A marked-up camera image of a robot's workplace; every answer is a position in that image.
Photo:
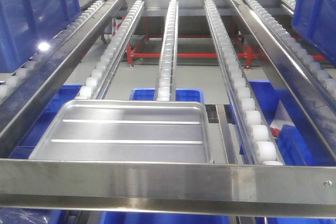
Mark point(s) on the silver ribbed metal tray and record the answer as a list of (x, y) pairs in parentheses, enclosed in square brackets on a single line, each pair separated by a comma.
[(127, 131)]

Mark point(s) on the middle white roller track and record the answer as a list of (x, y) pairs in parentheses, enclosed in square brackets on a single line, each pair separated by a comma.
[(165, 89)]

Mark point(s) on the white roller track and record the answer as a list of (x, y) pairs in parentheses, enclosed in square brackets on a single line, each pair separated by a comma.
[(253, 132), (100, 79), (165, 89)]

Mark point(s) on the blue bin below middle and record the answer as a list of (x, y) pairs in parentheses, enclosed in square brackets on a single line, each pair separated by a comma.
[(147, 94)]

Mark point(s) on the blue bin below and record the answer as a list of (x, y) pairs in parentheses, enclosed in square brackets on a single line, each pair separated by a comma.
[(66, 93), (298, 145), (147, 94)]

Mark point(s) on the lower steel support bar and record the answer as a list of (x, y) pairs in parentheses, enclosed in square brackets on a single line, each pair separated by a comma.
[(229, 149)]

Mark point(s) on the left white roller track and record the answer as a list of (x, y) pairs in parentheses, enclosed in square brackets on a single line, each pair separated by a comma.
[(100, 79)]

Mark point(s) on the right white roller track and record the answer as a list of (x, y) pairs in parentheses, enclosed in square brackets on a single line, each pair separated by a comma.
[(253, 132)]

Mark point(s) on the blue bin below left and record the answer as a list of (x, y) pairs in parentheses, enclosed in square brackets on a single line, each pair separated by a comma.
[(66, 93)]

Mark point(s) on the blue bin bottom centre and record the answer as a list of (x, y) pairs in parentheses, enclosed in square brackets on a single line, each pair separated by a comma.
[(151, 218)]

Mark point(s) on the blue bin below right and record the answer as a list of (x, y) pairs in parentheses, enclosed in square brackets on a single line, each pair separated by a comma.
[(298, 145)]

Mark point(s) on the far left roller track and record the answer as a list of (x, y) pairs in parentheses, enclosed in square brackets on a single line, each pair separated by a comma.
[(44, 50)]

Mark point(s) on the far right roller track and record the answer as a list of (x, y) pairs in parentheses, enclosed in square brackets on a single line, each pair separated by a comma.
[(294, 47)]

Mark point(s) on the large blue bin left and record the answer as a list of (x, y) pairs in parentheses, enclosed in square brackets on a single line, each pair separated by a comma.
[(27, 23)]

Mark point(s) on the large blue bin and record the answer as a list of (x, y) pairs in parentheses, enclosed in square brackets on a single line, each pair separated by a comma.
[(314, 20), (27, 23)]

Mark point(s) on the large blue bin right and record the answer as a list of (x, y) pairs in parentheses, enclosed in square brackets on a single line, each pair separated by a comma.
[(314, 20)]

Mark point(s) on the red metal floor frame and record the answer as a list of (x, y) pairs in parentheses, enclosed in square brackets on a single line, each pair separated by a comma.
[(194, 40)]

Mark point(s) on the steel front shelf rail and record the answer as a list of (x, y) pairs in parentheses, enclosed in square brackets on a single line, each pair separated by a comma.
[(217, 189)]

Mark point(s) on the left steel divider rail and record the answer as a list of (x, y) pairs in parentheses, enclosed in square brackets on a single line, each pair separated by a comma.
[(24, 106)]

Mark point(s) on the steel divider rail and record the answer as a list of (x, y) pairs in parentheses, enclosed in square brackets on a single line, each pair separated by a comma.
[(313, 99), (24, 106)]

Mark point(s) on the right steel divider rail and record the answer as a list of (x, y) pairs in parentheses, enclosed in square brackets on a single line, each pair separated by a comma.
[(313, 99)]

